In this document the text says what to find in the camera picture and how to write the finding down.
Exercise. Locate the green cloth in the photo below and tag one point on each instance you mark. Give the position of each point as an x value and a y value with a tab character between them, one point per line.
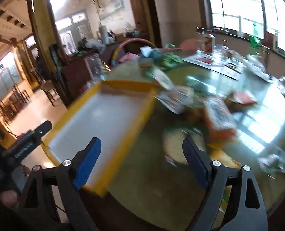
170	60

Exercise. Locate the large printed paper sheet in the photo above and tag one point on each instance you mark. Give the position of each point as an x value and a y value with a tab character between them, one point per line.
229	67

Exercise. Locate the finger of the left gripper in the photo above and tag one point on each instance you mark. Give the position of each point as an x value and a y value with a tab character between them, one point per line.
25	144

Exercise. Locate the orange cracker pack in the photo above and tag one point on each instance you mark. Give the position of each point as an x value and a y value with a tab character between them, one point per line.
218	119

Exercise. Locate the yellow rimmed white tray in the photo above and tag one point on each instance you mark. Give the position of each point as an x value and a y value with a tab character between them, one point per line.
114	111

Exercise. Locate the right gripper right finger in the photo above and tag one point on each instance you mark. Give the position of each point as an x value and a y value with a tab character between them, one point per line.
245	209

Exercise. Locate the white liquor bottle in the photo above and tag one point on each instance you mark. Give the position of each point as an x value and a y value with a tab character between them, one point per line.
208	42

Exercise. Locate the tissue box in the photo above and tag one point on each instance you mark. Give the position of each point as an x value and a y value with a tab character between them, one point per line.
148	57

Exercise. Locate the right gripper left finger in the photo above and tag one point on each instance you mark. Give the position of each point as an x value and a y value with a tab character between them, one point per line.
37	205

